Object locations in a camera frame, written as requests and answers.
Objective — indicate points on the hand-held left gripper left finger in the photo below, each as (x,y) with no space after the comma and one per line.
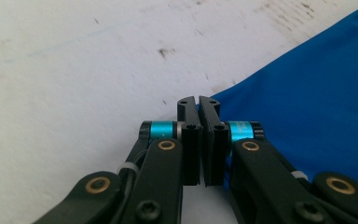
(191,149)

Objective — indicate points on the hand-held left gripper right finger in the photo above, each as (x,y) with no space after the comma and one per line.
(217,149)

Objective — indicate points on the blue t-shirt with white print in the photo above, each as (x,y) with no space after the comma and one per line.
(307,93)

